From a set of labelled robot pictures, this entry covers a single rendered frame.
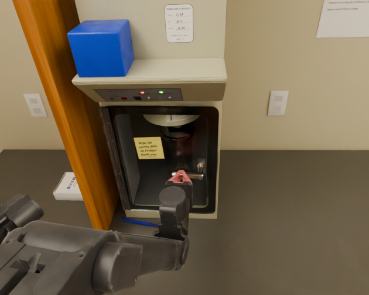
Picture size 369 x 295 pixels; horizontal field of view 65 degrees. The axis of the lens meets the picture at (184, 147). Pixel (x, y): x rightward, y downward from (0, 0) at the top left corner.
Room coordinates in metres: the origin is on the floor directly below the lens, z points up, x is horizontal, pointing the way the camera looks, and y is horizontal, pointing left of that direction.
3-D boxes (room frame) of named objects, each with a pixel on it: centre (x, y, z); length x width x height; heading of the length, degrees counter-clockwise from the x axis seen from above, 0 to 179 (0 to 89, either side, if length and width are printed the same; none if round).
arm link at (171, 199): (0.40, 0.04, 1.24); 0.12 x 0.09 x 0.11; 165
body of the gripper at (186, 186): (0.49, 0.02, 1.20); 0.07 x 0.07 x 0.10; 85
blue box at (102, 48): (0.62, 0.16, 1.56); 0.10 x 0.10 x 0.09; 85
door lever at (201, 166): (0.62, -0.01, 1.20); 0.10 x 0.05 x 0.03; 83
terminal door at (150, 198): (0.66, 0.06, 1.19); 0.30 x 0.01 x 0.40; 83
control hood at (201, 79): (0.61, 0.06, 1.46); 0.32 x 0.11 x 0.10; 85
